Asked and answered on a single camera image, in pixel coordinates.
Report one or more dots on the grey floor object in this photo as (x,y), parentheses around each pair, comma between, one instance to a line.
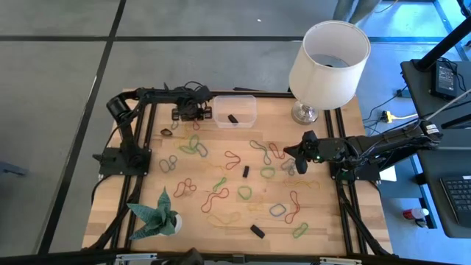
(11,170)

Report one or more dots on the black aluminium frame rail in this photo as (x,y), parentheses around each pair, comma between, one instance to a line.
(150,119)
(330,127)
(279,258)
(339,125)
(272,94)
(118,228)

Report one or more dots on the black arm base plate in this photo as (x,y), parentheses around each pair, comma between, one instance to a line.
(110,165)
(368,174)

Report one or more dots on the clear plastic bin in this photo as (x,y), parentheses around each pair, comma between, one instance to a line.
(221,106)

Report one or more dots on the yellow rubber band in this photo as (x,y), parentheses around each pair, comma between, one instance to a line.
(179,141)
(213,165)
(226,219)
(301,183)
(255,210)

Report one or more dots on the black slanted pole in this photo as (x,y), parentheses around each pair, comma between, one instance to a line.
(441,46)

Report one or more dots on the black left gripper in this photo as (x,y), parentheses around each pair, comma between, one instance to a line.
(191,101)

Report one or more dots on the teal rubber band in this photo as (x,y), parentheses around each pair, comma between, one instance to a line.
(262,150)

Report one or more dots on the black floor socket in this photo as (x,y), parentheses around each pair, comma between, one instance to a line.
(403,92)

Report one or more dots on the person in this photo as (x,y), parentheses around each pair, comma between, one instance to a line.
(349,9)

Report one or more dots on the yellow power plug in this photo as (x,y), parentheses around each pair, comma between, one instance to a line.
(386,117)

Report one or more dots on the small black block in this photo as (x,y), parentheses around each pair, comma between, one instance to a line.
(257,231)

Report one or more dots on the silver metal bracket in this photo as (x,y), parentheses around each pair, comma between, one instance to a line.
(340,261)
(136,256)

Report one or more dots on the potted snake plant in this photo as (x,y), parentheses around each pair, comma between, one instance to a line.
(158,219)

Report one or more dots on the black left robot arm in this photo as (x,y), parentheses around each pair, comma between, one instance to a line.
(125,136)

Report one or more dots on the grey rubber band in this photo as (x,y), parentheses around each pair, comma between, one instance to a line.
(289,166)
(173,126)

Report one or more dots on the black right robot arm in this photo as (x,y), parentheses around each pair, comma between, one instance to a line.
(390,141)

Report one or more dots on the white paper sheet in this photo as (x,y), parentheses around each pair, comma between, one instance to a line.
(388,174)

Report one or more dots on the black side desk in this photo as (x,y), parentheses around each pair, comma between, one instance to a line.
(441,162)

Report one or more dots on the red white can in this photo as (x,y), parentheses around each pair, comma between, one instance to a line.
(414,213)

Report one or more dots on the black power adapter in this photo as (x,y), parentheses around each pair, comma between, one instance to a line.
(443,79)

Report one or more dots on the black keyboard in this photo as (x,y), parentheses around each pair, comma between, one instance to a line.
(460,198)

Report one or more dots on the small black rubber band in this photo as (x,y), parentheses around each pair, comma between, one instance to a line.
(162,131)

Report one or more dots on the green rubber band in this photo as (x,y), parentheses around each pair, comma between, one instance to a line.
(261,173)
(246,199)
(307,225)
(192,146)
(220,183)

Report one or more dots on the black diagonal frame brace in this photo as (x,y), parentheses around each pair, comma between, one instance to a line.
(106,228)
(369,228)

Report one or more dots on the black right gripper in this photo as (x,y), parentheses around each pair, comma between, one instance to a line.
(329,151)

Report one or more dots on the white table lamp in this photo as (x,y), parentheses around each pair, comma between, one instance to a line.
(324,84)

